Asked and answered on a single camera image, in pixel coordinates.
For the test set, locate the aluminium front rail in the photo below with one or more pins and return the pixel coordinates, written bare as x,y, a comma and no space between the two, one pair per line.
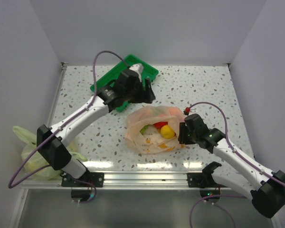
159,180

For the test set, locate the yellow lemon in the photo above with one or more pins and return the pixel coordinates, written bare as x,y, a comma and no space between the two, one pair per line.
167,132

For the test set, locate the aluminium side rail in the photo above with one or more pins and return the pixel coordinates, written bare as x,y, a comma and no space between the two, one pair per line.
57,92

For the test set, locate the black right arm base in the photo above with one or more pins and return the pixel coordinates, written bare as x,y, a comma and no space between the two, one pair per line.
204,179

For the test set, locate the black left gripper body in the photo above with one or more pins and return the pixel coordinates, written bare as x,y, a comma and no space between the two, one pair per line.
137,95

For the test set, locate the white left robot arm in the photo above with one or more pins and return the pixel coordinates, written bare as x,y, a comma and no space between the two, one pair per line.
52,141

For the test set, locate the red cable connector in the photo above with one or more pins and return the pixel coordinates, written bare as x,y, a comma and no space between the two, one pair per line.
186,111

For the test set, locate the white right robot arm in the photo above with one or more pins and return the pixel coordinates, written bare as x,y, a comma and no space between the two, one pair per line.
264,187

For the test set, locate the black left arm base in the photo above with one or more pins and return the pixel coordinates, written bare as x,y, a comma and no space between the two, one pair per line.
88,179

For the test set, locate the green grape bunch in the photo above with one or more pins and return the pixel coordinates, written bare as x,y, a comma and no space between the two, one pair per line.
143,130

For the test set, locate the red fruit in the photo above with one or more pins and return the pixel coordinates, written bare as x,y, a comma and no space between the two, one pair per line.
159,125

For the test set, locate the green plastic tray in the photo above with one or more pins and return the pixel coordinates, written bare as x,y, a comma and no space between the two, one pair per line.
109,76

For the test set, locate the orange translucent plastic bag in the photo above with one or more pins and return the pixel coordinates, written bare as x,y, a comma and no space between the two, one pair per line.
152,142

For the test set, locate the green translucent plastic bag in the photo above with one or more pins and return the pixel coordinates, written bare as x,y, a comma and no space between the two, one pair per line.
37,161

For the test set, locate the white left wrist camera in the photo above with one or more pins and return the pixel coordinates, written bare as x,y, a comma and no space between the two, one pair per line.
138,68

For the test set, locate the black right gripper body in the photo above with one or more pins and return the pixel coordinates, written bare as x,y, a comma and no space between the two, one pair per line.
186,137

